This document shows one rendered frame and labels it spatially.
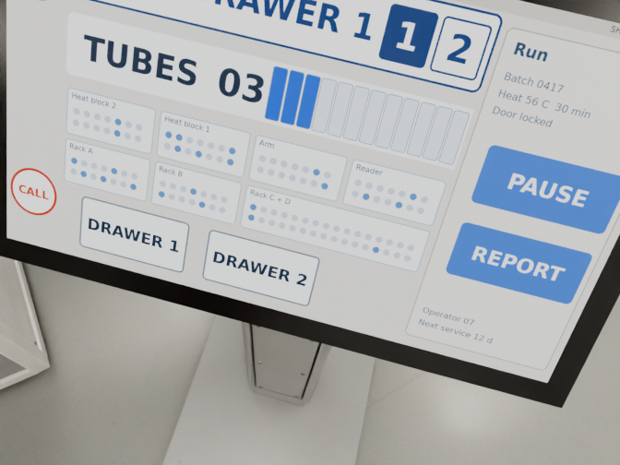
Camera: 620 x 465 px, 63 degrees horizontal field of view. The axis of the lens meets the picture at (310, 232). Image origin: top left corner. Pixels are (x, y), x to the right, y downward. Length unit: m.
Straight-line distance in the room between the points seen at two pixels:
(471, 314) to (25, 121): 0.39
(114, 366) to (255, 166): 1.14
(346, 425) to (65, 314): 0.82
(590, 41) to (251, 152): 0.24
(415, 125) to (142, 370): 1.20
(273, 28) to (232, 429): 1.12
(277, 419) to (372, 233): 1.01
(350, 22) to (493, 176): 0.15
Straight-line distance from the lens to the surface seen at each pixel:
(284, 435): 1.36
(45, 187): 0.48
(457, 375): 0.46
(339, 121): 0.38
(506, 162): 0.39
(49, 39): 0.45
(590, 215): 0.42
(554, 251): 0.42
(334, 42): 0.38
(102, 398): 1.47
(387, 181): 0.39
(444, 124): 0.38
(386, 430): 1.43
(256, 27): 0.38
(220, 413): 1.37
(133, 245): 0.45
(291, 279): 0.42
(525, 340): 0.45
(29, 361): 1.39
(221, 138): 0.40
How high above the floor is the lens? 1.39
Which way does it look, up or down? 61 degrees down
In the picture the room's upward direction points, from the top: 9 degrees clockwise
